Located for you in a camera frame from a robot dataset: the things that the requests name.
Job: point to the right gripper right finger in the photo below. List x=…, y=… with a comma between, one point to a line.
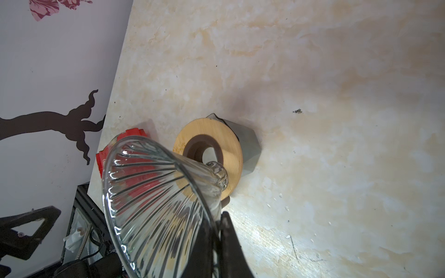
x=232, y=261

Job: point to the wooden ring dripper holder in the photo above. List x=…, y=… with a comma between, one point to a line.
x=204, y=133

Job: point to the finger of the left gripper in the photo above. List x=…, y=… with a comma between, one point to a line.
x=27, y=232

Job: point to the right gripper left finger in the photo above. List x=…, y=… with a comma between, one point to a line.
x=201, y=260

